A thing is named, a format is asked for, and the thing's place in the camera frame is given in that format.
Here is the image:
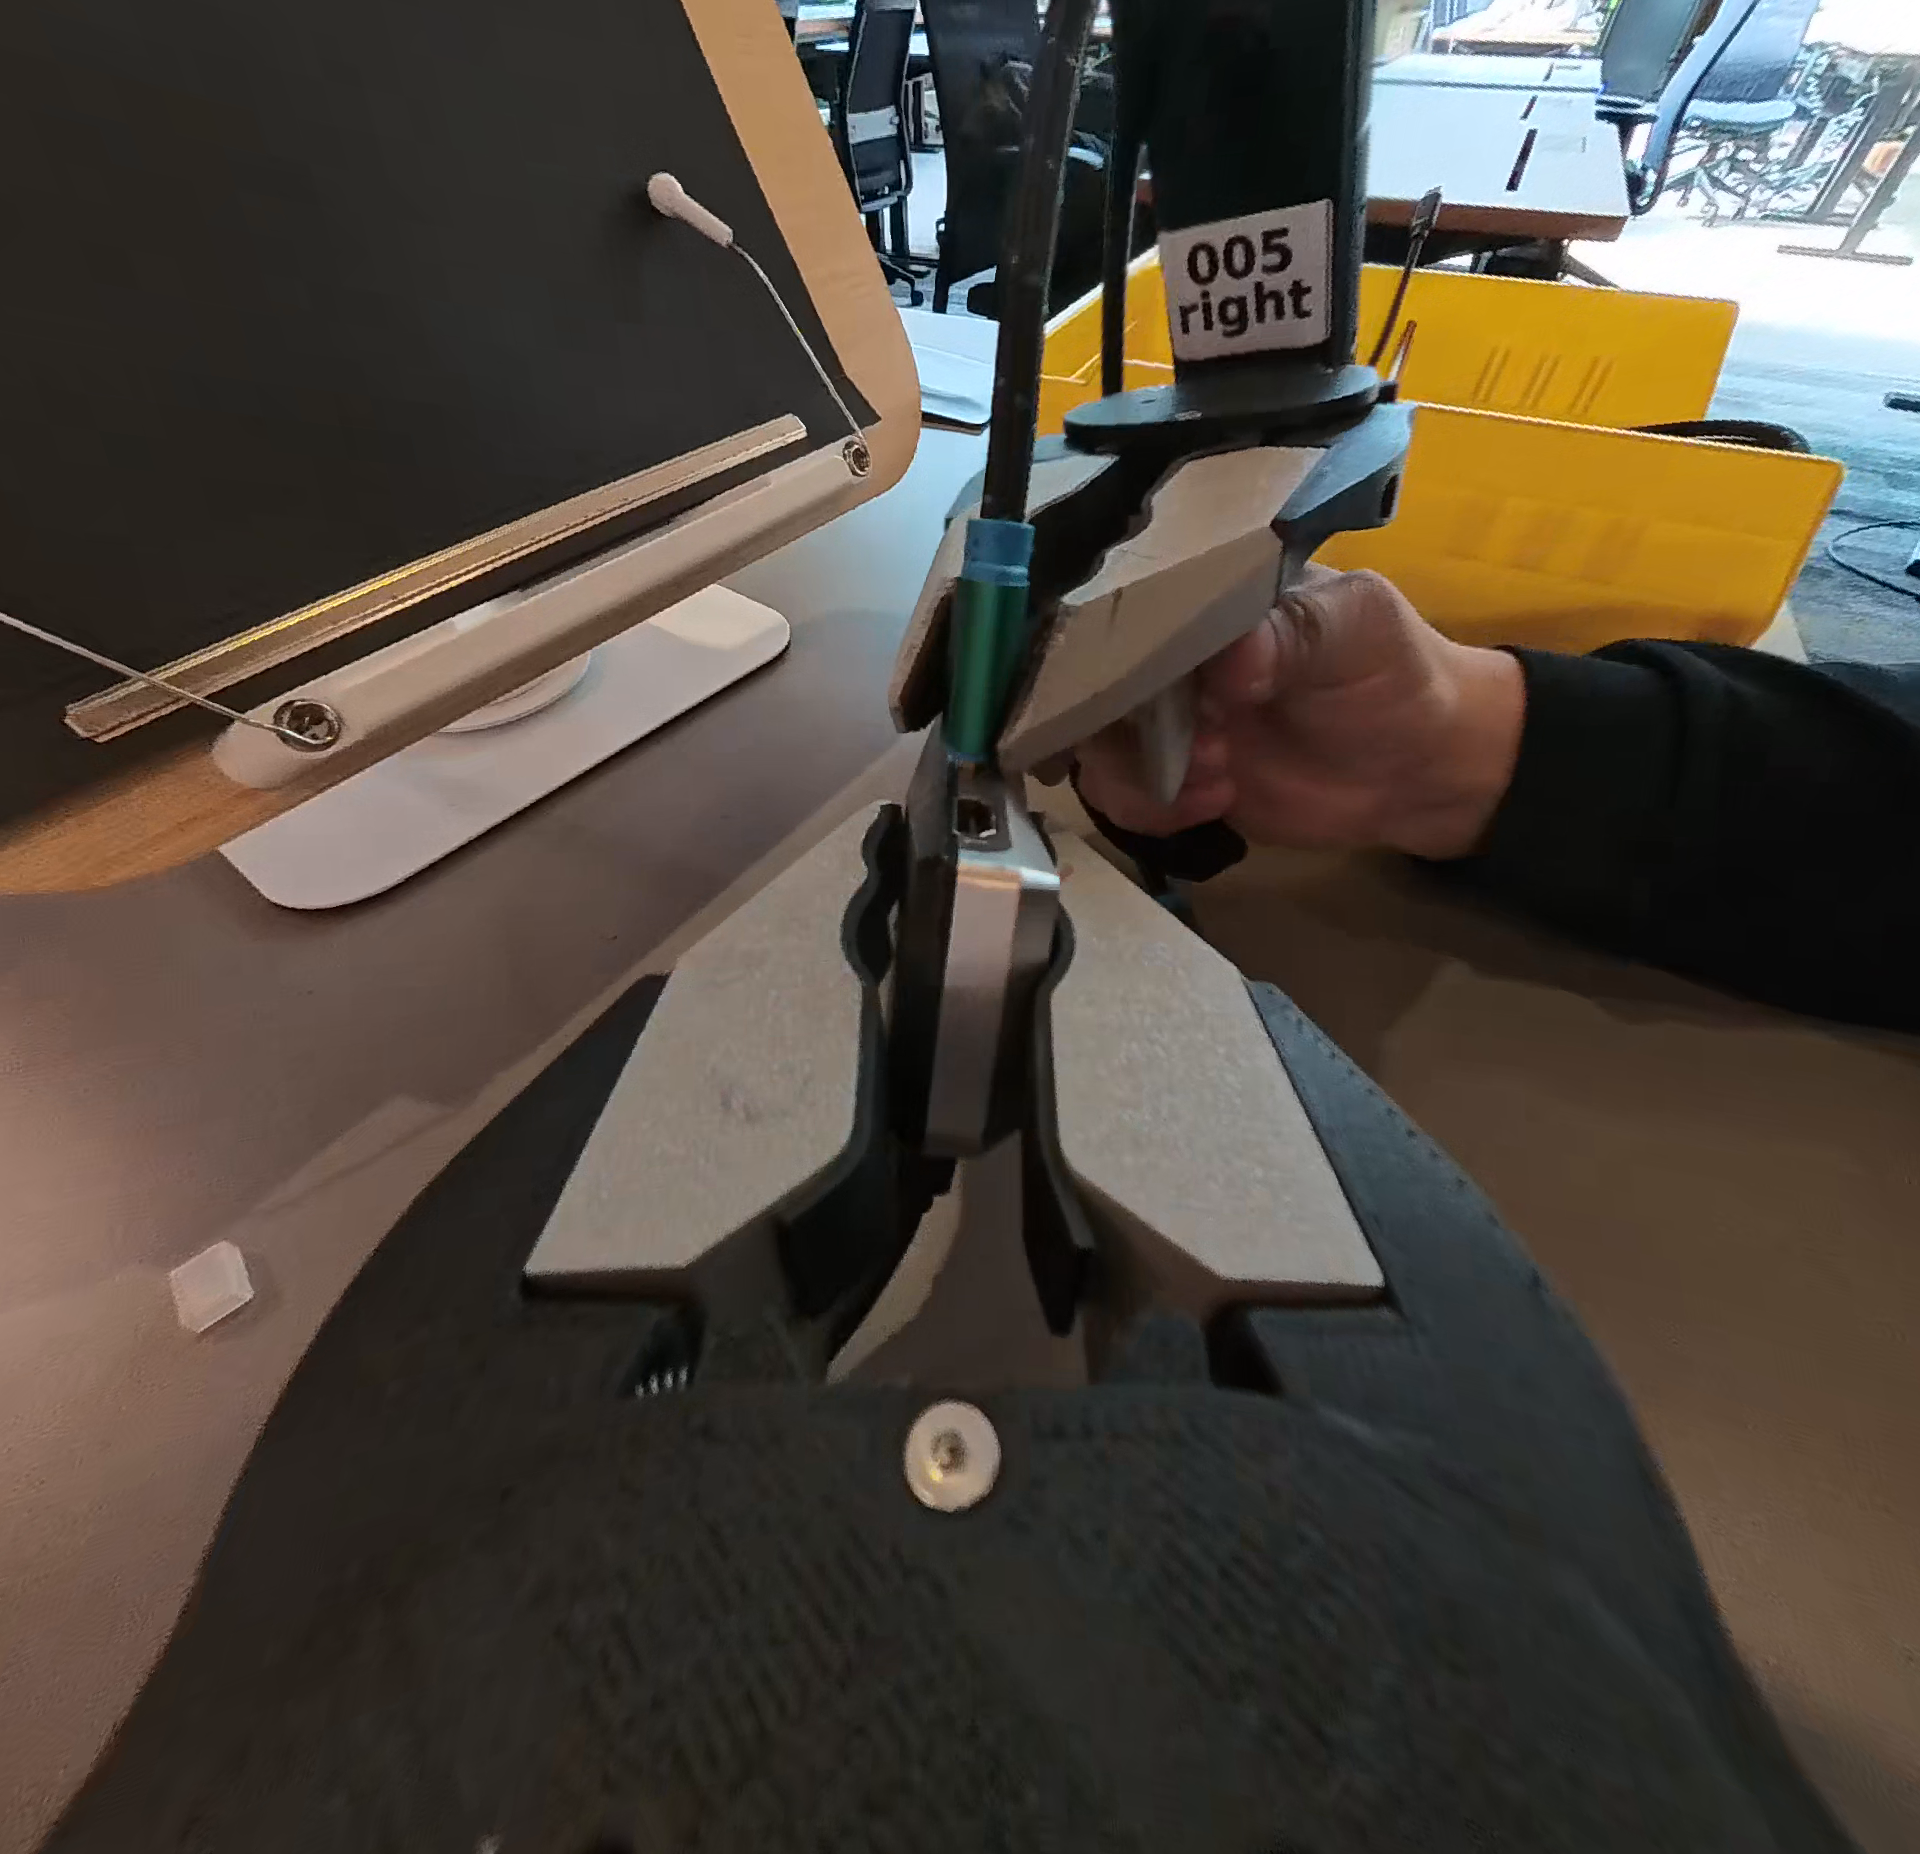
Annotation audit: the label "black office chair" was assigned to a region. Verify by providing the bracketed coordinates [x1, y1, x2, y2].
[915, 0, 1053, 314]
[831, 0, 924, 302]

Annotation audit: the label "clear plastic cap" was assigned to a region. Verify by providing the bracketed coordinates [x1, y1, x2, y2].
[167, 1243, 253, 1335]

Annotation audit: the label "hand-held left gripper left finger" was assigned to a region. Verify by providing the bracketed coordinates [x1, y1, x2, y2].
[523, 801, 909, 1338]

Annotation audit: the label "braided HDMI cable green plugs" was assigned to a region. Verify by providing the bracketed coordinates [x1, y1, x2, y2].
[945, 0, 1149, 771]
[1627, 416, 1821, 458]

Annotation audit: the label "grey mesh office chair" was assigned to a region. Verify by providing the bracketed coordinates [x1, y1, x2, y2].
[1598, 0, 1824, 220]

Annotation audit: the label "silver flat pouch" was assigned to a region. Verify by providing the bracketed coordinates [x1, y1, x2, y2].
[895, 308, 994, 436]

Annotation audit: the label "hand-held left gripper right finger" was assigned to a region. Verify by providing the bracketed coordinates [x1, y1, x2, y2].
[1019, 819, 1387, 1333]

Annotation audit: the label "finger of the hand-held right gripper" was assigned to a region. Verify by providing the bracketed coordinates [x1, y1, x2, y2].
[890, 503, 1053, 736]
[993, 443, 1333, 777]

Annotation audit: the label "wooden book stand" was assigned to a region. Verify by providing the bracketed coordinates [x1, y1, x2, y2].
[0, 0, 920, 911]

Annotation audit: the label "yellow plastic bin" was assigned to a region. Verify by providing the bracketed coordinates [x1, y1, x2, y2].
[1040, 254, 1847, 660]

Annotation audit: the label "grey HDMI hub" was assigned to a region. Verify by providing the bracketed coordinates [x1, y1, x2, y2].
[895, 721, 1065, 1160]

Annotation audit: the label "person's right hand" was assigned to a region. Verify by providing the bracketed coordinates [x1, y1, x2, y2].
[1068, 568, 1532, 865]

